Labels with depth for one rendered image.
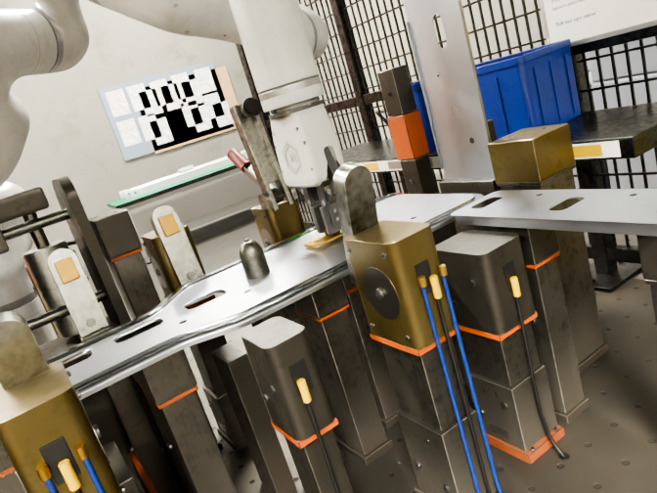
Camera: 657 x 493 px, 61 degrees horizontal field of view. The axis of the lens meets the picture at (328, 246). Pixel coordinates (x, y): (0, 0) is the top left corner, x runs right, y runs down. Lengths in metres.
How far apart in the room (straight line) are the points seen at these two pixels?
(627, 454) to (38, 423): 0.63
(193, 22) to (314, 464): 0.58
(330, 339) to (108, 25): 6.94
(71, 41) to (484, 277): 0.75
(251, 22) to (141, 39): 6.82
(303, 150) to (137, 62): 6.80
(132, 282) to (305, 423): 0.41
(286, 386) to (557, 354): 0.38
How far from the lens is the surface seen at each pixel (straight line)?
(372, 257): 0.57
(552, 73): 1.04
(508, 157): 0.84
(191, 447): 0.71
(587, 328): 0.94
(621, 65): 2.38
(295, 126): 0.73
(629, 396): 0.88
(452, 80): 0.92
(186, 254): 0.85
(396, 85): 1.05
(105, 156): 7.31
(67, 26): 1.04
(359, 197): 0.60
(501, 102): 1.00
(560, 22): 1.13
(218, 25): 0.86
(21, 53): 1.00
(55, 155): 7.27
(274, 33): 0.73
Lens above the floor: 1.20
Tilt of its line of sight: 15 degrees down
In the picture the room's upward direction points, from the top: 17 degrees counter-clockwise
